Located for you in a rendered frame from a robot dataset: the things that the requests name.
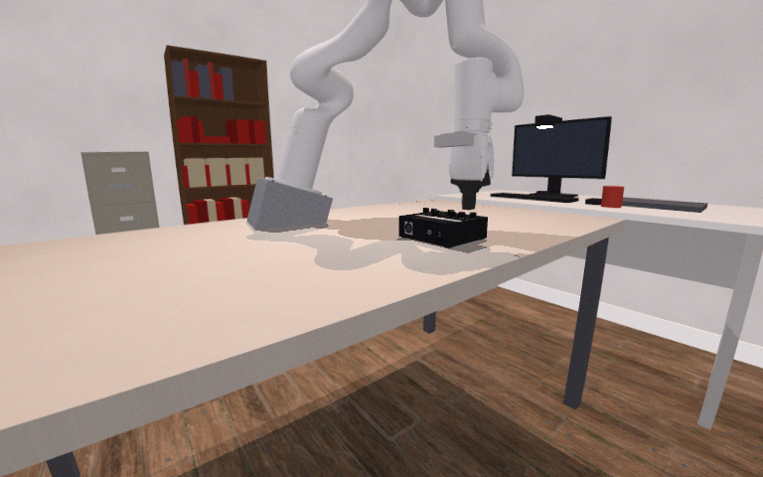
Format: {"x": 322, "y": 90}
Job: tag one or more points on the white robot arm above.
{"x": 477, "y": 93}

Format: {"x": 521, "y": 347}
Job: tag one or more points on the black lighting desk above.
{"x": 443, "y": 228}

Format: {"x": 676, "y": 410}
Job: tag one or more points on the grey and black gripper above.
{"x": 466, "y": 164}

